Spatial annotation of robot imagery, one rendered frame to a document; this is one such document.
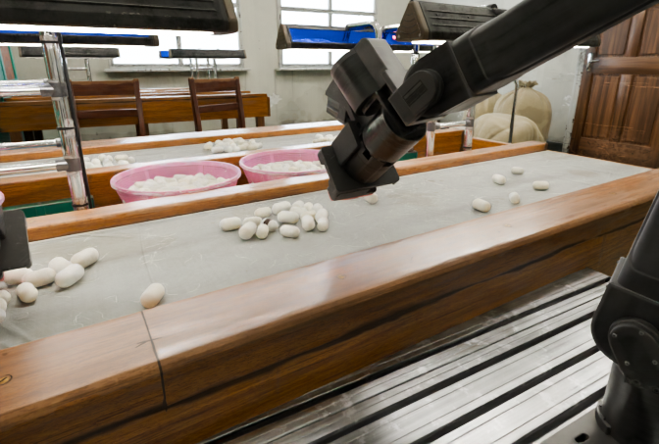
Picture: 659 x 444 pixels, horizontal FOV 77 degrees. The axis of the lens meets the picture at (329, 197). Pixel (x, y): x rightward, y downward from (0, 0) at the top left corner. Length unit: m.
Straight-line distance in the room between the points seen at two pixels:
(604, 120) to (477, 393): 4.89
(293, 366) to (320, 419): 0.06
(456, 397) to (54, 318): 0.43
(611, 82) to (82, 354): 5.14
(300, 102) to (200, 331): 5.90
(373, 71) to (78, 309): 0.42
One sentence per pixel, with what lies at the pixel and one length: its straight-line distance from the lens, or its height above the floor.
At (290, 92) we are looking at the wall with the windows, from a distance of 6.18.
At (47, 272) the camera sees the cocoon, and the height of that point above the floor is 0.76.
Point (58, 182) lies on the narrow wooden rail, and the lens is 1.09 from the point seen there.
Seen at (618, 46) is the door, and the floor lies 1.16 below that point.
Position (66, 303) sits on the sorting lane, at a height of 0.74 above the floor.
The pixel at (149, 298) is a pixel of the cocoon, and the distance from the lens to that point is 0.51.
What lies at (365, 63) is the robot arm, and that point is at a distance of 0.49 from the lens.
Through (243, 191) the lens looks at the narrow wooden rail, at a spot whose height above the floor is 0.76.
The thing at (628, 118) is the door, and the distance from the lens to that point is 5.19.
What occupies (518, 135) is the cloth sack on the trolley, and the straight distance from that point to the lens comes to 3.58.
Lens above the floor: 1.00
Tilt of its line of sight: 18 degrees down
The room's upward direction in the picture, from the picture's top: straight up
